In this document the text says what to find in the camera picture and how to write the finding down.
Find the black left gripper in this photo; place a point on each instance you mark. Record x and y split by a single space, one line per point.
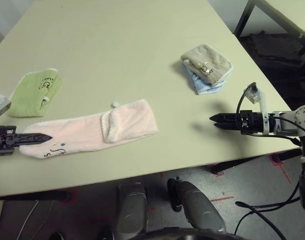
3 141

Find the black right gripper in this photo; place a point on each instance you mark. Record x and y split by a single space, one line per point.
252 122

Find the pink towel with white trim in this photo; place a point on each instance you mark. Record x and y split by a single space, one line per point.
80 132

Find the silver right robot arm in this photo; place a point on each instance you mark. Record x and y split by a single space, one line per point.
302 117

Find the green towel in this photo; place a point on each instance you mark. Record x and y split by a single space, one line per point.
27 97

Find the blue folded towel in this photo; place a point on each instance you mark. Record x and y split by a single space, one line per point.
202 88

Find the beige folded towel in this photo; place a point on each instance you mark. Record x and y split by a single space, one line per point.
212 62

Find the grey robot left leg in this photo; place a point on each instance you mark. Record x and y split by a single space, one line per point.
131 210

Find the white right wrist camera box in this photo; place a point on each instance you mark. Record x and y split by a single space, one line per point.
255 96

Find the beige side table black frame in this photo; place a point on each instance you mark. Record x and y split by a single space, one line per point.
292 11

